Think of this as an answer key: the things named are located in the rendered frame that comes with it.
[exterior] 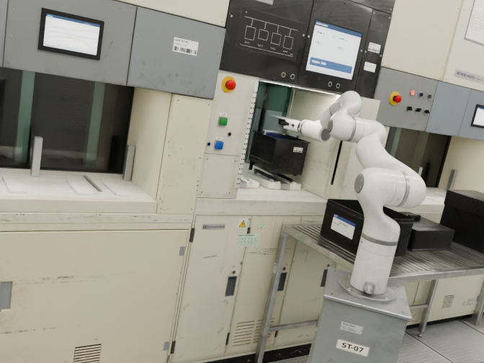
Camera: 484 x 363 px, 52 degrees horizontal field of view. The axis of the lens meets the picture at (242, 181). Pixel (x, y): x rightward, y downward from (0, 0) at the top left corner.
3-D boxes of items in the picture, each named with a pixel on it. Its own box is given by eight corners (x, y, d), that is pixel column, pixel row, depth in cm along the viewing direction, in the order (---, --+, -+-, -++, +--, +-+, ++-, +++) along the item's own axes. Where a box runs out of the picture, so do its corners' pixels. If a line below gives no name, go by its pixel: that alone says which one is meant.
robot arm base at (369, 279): (396, 308, 159) (410, 254, 156) (338, 293, 163) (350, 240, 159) (392, 287, 178) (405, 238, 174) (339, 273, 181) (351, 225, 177)
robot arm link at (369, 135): (377, 212, 160) (421, 217, 164) (392, 181, 154) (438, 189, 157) (336, 135, 201) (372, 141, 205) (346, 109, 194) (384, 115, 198)
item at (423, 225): (411, 251, 226) (418, 225, 224) (366, 229, 251) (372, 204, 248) (451, 250, 242) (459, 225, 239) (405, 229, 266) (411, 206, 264)
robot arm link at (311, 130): (312, 116, 243) (299, 125, 240) (331, 121, 233) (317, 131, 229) (317, 130, 247) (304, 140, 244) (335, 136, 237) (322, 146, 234)
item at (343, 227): (317, 234, 226) (326, 198, 223) (362, 234, 241) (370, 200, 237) (360, 258, 203) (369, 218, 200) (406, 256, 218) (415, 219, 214)
